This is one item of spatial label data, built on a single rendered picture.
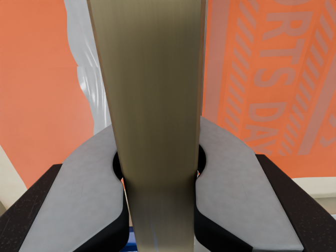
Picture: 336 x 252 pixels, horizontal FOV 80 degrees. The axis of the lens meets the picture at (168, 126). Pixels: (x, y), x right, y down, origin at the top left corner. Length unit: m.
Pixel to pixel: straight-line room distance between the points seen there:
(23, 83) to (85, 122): 0.08
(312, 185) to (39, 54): 0.45
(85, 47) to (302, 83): 0.26
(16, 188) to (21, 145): 0.09
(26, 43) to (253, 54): 0.25
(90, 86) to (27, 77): 0.07
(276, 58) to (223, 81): 0.06
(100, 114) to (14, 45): 0.12
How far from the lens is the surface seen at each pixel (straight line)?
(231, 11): 0.25
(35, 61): 0.28
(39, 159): 0.36
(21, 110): 0.32
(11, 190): 0.43
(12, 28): 0.29
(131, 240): 0.39
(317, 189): 0.46
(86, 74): 0.26
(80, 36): 0.25
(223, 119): 0.29
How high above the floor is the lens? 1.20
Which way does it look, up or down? 59 degrees down
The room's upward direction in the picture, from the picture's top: 176 degrees clockwise
